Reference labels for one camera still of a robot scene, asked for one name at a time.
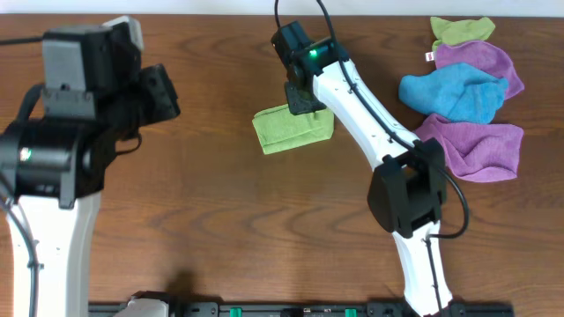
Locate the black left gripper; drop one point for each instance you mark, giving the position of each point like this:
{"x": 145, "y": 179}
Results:
{"x": 159, "y": 93}

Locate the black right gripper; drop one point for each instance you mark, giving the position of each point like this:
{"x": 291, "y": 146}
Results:
{"x": 300, "y": 100}

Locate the light green cloth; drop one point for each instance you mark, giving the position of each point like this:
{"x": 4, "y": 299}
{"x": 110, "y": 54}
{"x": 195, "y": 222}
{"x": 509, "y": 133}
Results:
{"x": 278, "y": 130}

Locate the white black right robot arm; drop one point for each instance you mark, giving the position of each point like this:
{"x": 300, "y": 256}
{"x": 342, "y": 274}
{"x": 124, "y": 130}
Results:
{"x": 406, "y": 194}

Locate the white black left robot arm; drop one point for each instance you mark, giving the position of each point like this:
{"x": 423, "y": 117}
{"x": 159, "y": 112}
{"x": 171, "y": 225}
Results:
{"x": 54, "y": 155}

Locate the blue cloth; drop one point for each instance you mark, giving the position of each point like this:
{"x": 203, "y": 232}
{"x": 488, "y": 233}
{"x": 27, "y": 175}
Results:
{"x": 458, "y": 92}

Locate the small green cloth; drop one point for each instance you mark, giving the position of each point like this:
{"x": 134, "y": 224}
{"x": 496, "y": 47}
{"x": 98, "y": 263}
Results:
{"x": 456, "y": 32}

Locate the upper purple cloth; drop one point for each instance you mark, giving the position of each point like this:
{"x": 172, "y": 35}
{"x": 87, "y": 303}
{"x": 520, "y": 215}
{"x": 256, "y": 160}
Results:
{"x": 483, "y": 56}

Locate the purple cloth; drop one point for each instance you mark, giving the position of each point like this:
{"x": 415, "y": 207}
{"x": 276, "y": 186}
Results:
{"x": 483, "y": 56}
{"x": 481, "y": 153}

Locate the lower purple cloth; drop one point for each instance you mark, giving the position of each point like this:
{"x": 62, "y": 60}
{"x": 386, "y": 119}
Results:
{"x": 481, "y": 153}

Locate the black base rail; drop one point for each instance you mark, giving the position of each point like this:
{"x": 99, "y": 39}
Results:
{"x": 152, "y": 303}

